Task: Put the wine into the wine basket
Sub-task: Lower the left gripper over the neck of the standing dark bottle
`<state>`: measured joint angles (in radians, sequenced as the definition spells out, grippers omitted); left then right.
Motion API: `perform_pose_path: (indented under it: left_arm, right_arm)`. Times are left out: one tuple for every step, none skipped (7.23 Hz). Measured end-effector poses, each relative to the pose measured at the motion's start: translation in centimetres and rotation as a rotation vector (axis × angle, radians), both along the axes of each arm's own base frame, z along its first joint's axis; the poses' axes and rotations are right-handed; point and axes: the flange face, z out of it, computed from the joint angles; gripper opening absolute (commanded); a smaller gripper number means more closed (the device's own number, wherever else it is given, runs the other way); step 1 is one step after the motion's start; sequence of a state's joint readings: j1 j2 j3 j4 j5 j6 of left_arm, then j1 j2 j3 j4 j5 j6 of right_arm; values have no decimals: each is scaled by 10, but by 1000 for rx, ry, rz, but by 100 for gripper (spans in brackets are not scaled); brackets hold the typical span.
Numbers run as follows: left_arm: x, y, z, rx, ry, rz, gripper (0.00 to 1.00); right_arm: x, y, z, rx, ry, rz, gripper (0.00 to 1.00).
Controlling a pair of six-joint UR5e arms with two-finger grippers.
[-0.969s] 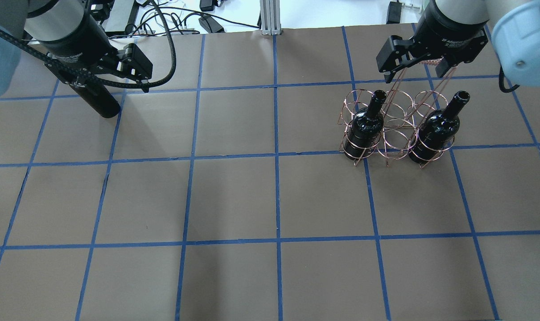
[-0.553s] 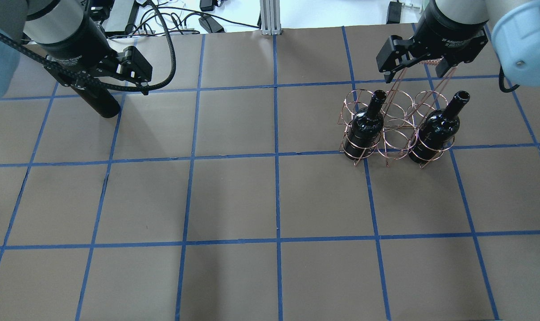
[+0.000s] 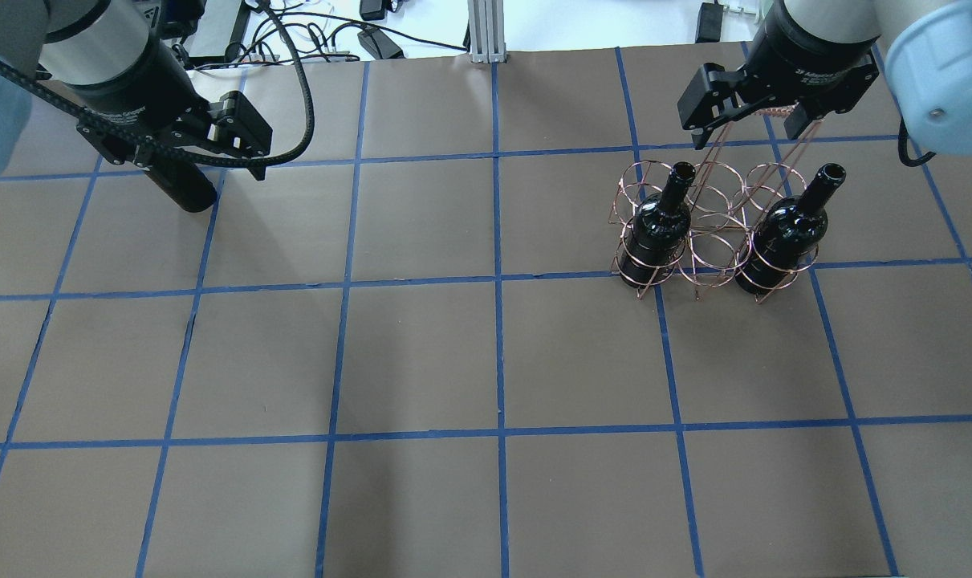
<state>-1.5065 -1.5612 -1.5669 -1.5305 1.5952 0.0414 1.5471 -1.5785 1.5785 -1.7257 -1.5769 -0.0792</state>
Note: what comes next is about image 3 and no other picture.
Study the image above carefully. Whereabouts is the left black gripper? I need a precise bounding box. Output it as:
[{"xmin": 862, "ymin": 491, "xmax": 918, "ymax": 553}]
[{"xmin": 70, "ymin": 40, "xmax": 273, "ymax": 181}]

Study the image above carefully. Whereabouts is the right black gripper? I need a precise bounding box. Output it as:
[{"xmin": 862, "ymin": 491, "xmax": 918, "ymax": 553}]
[{"xmin": 677, "ymin": 16, "xmax": 879, "ymax": 151}]

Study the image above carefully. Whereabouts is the dark wine bottle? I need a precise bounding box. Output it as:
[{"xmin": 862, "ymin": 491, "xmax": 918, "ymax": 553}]
[{"xmin": 144, "ymin": 157, "xmax": 218, "ymax": 214}]

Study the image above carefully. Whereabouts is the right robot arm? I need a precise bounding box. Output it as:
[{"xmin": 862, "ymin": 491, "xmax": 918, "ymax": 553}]
[{"xmin": 677, "ymin": 1, "xmax": 972, "ymax": 155}]

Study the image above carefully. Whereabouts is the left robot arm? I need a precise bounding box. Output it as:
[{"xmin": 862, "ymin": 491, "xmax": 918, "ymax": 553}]
[{"xmin": 0, "ymin": 1, "xmax": 273, "ymax": 211}]

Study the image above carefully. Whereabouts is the wine bottle in basket right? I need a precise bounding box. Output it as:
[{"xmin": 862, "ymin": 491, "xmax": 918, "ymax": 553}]
[{"xmin": 734, "ymin": 162, "xmax": 848, "ymax": 295}]

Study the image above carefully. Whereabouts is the wine bottle in basket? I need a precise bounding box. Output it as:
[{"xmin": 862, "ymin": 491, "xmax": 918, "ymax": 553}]
[
  {"xmin": 734, "ymin": 162, "xmax": 848, "ymax": 295},
  {"xmin": 618, "ymin": 161, "xmax": 696, "ymax": 293}
]

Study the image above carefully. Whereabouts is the wine bottle in basket left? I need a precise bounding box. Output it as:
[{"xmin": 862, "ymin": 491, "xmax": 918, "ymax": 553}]
[{"xmin": 618, "ymin": 161, "xmax": 696, "ymax": 293}]

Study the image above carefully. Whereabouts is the black power adapter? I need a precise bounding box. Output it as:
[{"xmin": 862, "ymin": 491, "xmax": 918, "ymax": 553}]
[{"xmin": 357, "ymin": 29, "xmax": 405, "ymax": 61}]

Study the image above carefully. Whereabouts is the copper wire wine basket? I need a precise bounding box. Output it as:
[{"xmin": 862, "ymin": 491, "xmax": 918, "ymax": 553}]
[{"xmin": 609, "ymin": 120, "xmax": 823, "ymax": 303}]

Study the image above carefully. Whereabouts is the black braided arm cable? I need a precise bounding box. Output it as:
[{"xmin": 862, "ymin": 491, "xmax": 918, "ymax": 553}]
[{"xmin": 0, "ymin": 0, "xmax": 316, "ymax": 169}]

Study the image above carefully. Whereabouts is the aluminium frame post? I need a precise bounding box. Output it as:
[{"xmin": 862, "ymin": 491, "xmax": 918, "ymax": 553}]
[{"xmin": 467, "ymin": 0, "xmax": 508, "ymax": 63}]

